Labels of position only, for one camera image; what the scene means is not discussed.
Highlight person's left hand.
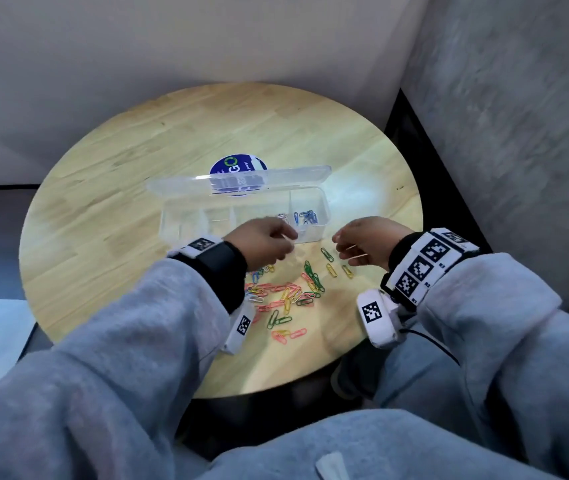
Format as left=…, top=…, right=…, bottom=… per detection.
left=224, top=217, right=299, bottom=273

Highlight person's right hand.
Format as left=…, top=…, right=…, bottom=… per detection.
left=332, top=216, right=415, bottom=271

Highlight person's left forearm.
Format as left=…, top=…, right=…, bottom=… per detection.
left=0, top=238, right=249, bottom=480

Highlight person's right forearm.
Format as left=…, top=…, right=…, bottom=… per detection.
left=387, top=232, right=569, bottom=480

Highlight clear plastic compartment box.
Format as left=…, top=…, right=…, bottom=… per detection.
left=146, top=166, right=332, bottom=245

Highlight pile of coloured paper clips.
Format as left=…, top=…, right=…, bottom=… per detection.
left=245, top=247, right=354, bottom=345

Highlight round blue sticker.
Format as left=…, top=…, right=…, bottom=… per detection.
left=210, top=155, right=268, bottom=197

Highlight white marker wrist band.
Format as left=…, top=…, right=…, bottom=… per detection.
left=381, top=228, right=480, bottom=312

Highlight grey trousers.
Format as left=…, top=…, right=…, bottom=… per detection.
left=175, top=317, right=565, bottom=480

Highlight black wrist strap with marker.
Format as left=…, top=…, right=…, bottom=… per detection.
left=167, top=236, right=249, bottom=315

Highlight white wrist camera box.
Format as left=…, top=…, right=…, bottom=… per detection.
left=356, top=289, right=406, bottom=350
left=221, top=300, right=257, bottom=356

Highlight thin black cable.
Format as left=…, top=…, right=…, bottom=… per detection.
left=398, top=328, right=461, bottom=367

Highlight white drawstring end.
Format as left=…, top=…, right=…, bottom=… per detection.
left=315, top=451, right=350, bottom=480

